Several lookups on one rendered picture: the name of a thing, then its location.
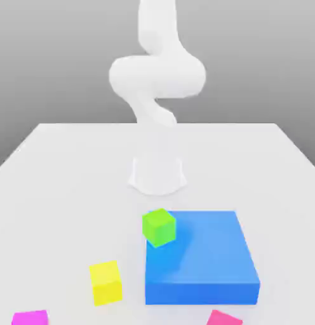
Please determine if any small green cube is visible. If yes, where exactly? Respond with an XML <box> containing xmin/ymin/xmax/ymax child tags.
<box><xmin>142</xmin><ymin>208</ymin><xmax>177</xmax><ymax>249</ymax></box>

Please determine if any small yellow cube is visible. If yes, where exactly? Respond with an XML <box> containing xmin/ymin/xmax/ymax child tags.
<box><xmin>89</xmin><ymin>260</ymin><xmax>123</xmax><ymax>307</ymax></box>

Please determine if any small pink cube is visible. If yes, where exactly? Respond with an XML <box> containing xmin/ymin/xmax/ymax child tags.
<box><xmin>206</xmin><ymin>309</ymin><xmax>244</xmax><ymax>325</ymax></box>

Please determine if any small magenta cube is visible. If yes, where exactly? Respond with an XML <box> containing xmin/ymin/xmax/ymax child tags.
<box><xmin>11</xmin><ymin>309</ymin><xmax>50</xmax><ymax>325</ymax></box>

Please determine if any large blue box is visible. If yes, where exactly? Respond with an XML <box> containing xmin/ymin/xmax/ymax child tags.
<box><xmin>145</xmin><ymin>209</ymin><xmax>261</xmax><ymax>306</ymax></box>

